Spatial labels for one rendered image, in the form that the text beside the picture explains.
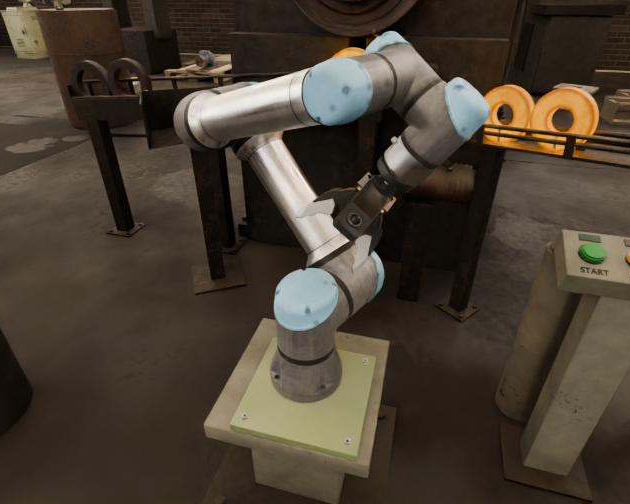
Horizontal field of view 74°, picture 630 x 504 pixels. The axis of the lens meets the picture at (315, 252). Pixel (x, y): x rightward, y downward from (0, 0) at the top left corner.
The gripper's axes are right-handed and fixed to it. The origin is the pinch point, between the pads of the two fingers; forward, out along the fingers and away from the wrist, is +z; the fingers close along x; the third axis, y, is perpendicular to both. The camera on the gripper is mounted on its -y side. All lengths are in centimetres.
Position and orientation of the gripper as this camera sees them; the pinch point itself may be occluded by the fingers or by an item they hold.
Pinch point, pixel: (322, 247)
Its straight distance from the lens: 77.1
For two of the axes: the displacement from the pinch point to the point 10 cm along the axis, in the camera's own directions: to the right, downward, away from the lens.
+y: 4.1, -4.5, 7.9
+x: -7.2, -7.0, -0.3
